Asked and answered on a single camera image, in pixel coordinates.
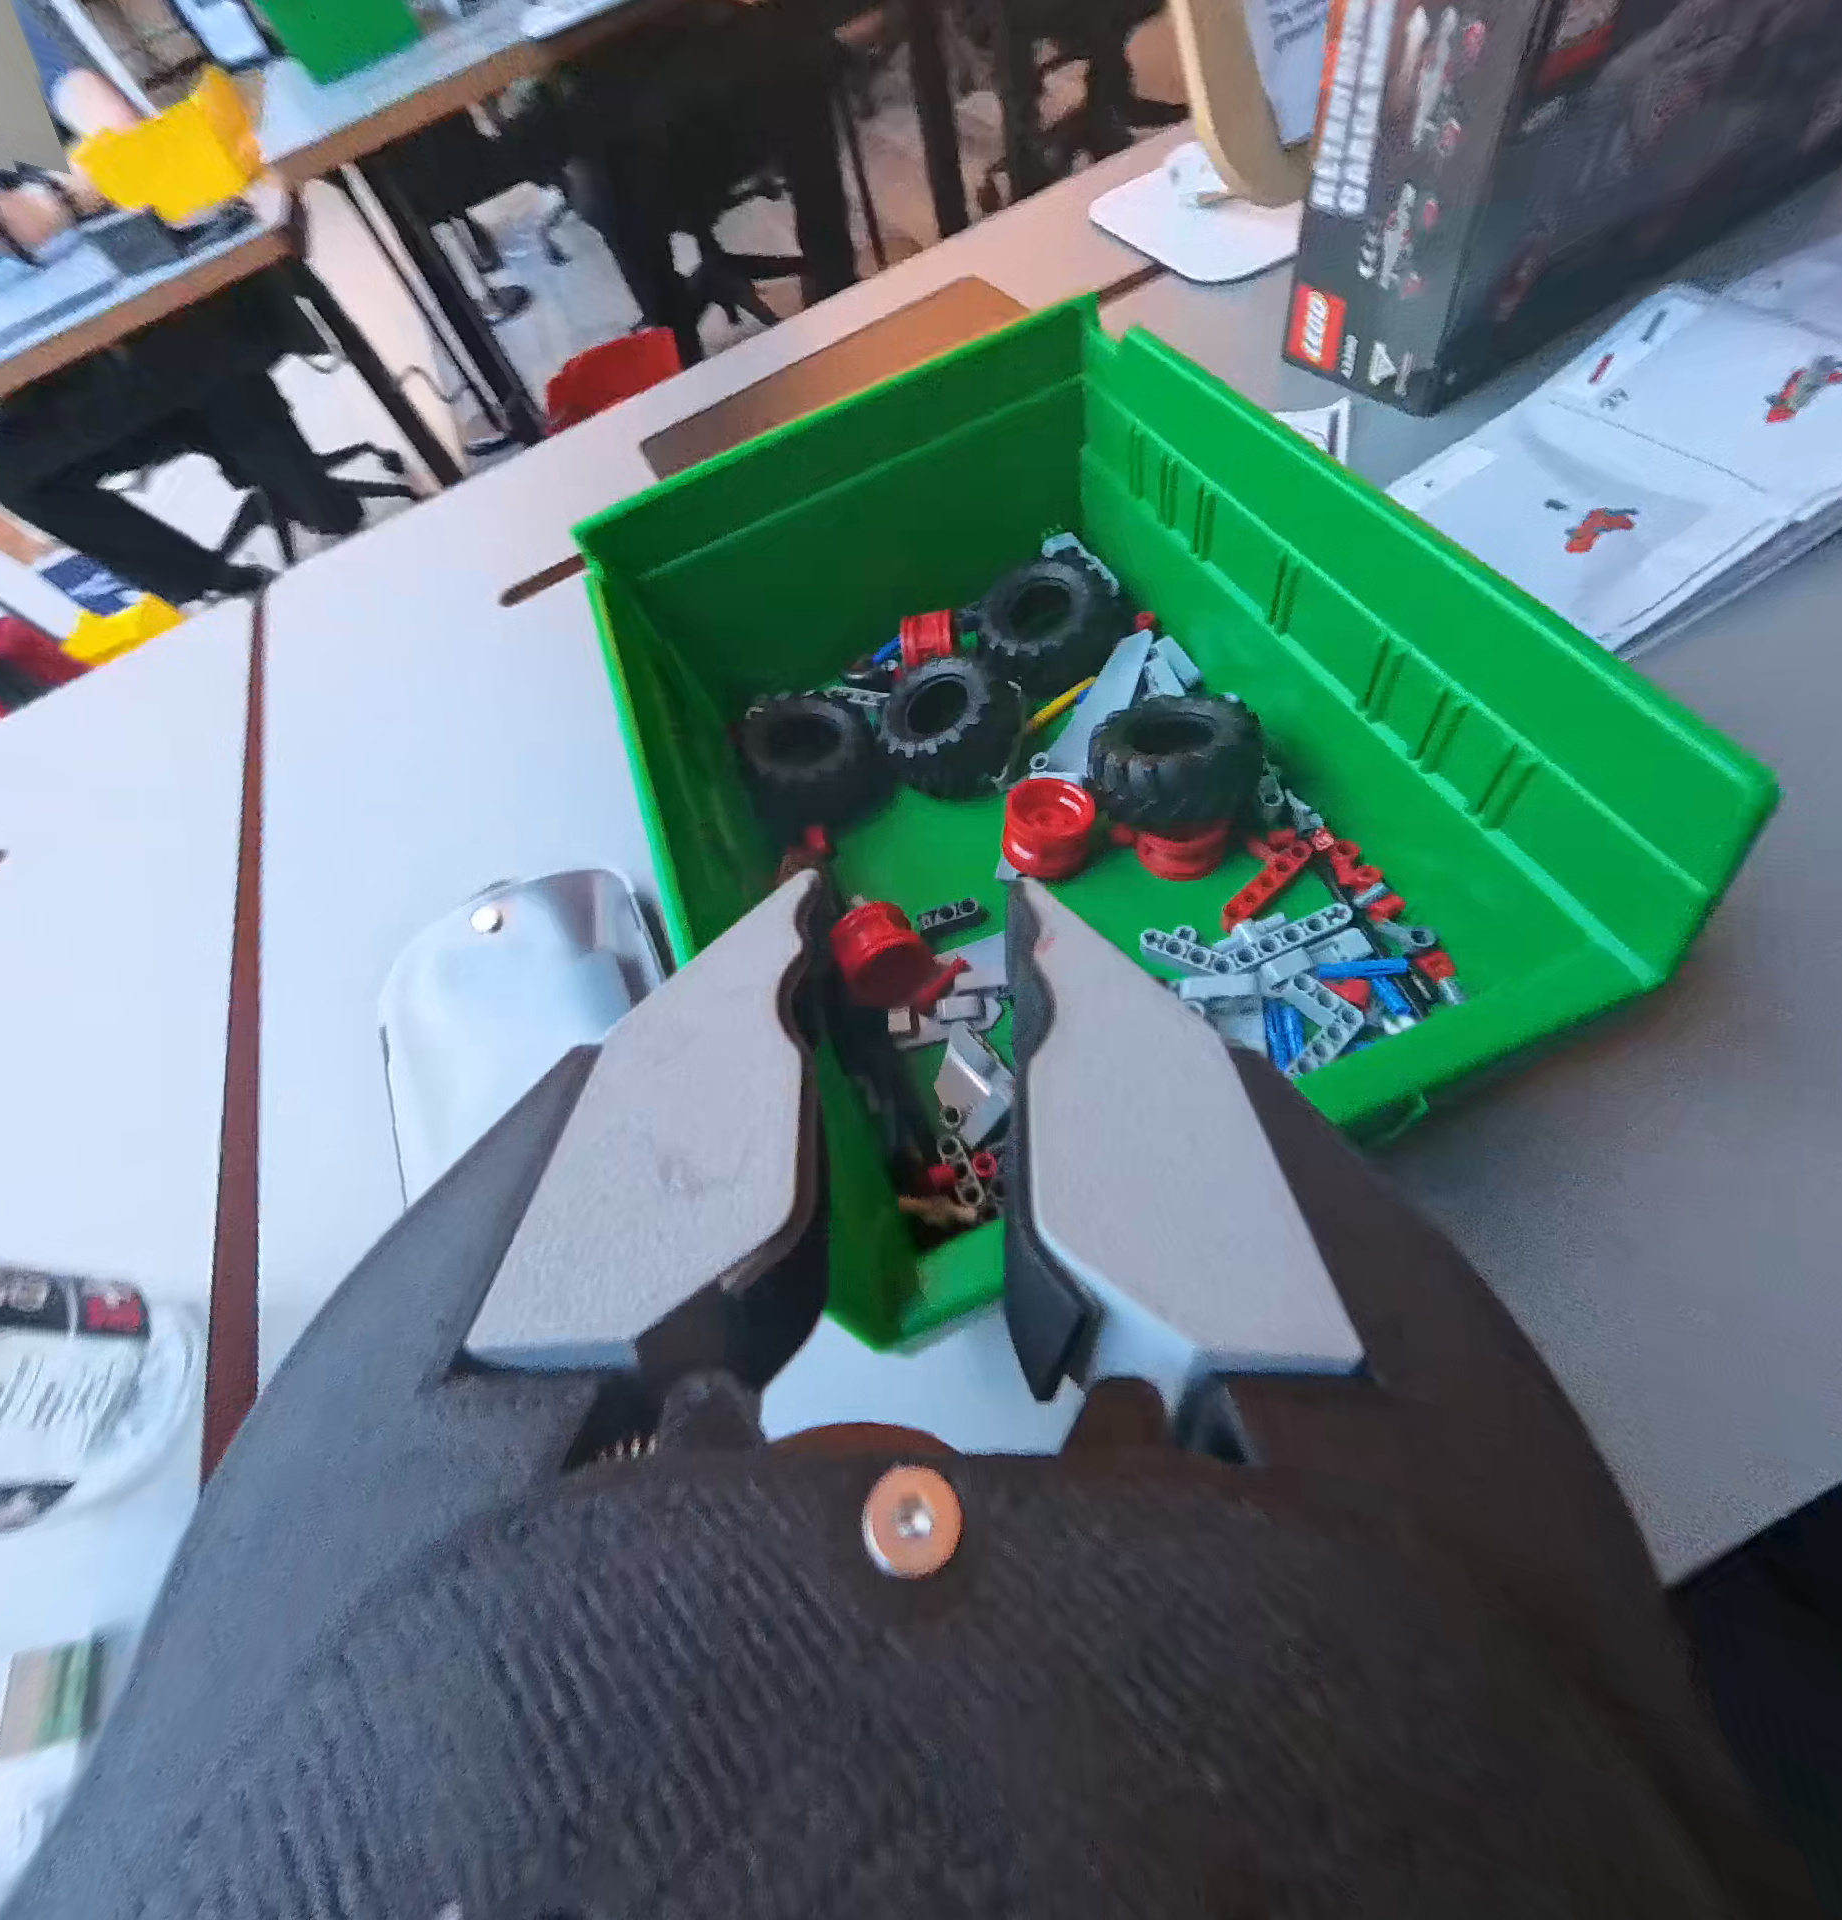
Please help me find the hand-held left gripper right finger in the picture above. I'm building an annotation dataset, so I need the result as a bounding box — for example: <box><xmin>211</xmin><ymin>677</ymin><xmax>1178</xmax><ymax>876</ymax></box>
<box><xmin>1001</xmin><ymin>874</ymin><xmax>1368</xmax><ymax>1449</ymax></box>

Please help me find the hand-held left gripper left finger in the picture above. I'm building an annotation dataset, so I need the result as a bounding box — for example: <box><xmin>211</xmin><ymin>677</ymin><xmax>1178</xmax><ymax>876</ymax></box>
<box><xmin>461</xmin><ymin>867</ymin><xmax>832</xmax><ymax>1389</ymax></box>

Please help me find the pile of lego pieces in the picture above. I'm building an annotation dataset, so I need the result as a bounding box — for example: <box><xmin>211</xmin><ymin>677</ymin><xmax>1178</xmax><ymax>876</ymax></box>
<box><xmin>778</xmin><ymin>531</ymin><xmax>1463</xmax><ymax>1247</ymax></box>

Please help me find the green plastic bin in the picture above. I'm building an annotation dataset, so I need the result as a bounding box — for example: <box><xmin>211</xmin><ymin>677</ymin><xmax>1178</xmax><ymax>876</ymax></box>
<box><xmin>571</xmin><ymin>292</ymin><xmax>1782</xmax><ymax>1353</ymax></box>

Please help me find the black lego tyre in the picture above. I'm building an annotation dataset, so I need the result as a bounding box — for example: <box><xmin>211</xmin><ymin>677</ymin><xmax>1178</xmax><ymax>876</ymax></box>
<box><xmin>737</xmin><ymin>692</ymin><xmax>890</xmax><ymax>830</ymax></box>
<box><xmin>973</xmin><ymin>558</ymin><xmax>1130</xmax><ymax>695</ymax></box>
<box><xmin>878</xmin><ymin>655</ymin><xmax>1025</xmax><ymax>800</ymax></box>
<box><xmin>1085</xmin><ymin>692</ymin><xmax>1266</xmax><ymax>833</ymax></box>

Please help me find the lego instruction booklet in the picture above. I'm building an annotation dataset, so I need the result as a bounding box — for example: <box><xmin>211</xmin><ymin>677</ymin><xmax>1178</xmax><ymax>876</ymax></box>
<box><xmin>1386</xmin><ymin>246</ymin><xmax>1842</xmax><ymax>657</ymax></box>

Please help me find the black lego set box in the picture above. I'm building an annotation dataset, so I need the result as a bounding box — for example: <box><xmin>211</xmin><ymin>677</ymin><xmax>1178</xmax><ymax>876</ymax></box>
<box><xmin>1280</xmin><ymin>0</ymin><xmax>1842</xmax><ymax>421</ymax></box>

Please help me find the metal scoop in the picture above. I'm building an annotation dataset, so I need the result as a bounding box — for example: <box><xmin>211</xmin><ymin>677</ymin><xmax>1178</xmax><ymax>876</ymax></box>
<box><xmin>377</xmin><ymin>865</ymin><xmax>675</xmax><ymax>1203</ymax></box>

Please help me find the printed plastic bag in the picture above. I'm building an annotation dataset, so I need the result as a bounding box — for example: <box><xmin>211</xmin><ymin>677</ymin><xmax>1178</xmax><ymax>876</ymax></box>
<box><xmin>0</xmin><ymin>1261</ymin><xmax>209</xmax><ymax>1548</ymax></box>

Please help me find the yellow plastic bin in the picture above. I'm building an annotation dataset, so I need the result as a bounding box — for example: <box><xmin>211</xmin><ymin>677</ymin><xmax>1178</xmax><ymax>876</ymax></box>
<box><xmin>62</xmin><ymin>598</ymin><xmax>188</xmax><ymax>666</ymax></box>
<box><xmin>68</xmin><ymin>67</ymin><xmax>264</xmax><ymax>228</ymax></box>

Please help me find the red plastic object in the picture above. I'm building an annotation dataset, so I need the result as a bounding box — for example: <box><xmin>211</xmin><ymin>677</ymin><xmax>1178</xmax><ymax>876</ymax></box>
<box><xmin>546</xmin><ymin>329</ymin><xmax>684</xmax><ymax>438</ymax></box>

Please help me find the red black bag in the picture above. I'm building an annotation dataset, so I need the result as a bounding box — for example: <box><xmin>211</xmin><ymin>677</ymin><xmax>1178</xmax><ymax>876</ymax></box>
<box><xmin>0</xmin><ymin>614</ymin><xmax>78</xmax><ymax>733</ymax></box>

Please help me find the small printed card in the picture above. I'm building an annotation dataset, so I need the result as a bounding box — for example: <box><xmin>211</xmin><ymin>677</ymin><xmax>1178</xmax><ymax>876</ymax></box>
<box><xmin>0</xmin><ymin>1638</ymin><xmax>115</xmax><ymax>1767</ymax></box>

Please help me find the black office chair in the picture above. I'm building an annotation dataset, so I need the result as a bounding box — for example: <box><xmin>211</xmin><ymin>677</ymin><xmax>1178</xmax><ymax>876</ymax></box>
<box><xmin>0</xmin><ymin>271</ymin><xmax>419</xmax><ymax>602</ymax></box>

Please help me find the white stand base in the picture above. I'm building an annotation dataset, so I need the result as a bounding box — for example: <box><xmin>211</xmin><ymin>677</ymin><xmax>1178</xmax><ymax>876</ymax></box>
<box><xmin>1088</xmin><ymin>142</ymin><xmax>1301</xmax><ymax>286</ymax></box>

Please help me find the wooden poster stand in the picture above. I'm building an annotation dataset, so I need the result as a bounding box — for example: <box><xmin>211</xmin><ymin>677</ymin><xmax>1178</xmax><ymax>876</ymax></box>
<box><xmin>1167</xmin><ymin>0</ymin><xmax>1312</xmax><ymax>207</ymax></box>

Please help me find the printed instruction poster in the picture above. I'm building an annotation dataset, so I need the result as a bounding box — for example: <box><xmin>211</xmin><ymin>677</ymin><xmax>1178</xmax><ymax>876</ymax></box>
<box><xmin>1263</xmin><ymin>0</ymin><xmax>1334</xmax><ymax>147</ymax></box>

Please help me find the small green background bin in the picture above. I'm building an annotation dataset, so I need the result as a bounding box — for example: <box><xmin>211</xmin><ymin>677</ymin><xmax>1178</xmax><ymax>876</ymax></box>
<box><xmin>252</xmin><ymin>0</ymin><xmax>419</xmax><ymax>84</ymax></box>

